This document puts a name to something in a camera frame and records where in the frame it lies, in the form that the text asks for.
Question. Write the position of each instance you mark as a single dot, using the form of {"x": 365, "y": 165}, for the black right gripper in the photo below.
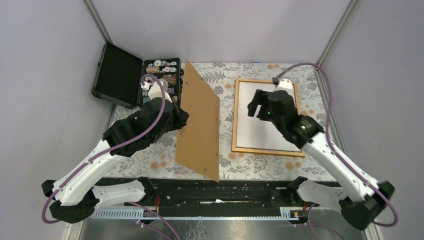
{"x": 260, "y": 96}

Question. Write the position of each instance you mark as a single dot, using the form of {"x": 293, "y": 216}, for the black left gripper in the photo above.
{"x": 182, "y": 118}

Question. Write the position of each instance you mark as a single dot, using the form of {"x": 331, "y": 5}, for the photo print of window plant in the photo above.
{"x": 258, "y": 132}

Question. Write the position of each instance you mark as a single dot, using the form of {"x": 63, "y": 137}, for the wooden picture frame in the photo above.
{"x": 234, "y": 116}

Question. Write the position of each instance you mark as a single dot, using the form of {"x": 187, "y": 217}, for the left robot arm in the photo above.
{"x": 76, "y": 196}

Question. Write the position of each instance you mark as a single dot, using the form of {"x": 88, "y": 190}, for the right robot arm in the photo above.
{"x": 360, "y": 198}

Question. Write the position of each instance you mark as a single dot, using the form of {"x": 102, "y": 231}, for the orange poker chip roll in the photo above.
{"x": 172, "y": 81}

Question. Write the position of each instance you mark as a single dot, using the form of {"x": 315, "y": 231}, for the floral patterned table mat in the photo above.
{"x": 158, "y": 160}

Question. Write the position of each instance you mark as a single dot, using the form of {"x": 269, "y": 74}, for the black poker chip case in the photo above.
{"x": 119, "y": 73}

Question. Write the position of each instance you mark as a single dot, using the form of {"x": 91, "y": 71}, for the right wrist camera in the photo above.
{"x": 283, "y": 85}

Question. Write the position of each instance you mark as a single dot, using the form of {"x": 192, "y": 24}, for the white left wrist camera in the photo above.
{"x": 152, "y": 90}

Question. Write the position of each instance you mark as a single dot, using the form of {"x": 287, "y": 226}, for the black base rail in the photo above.
{"x": 196, "y": 199}

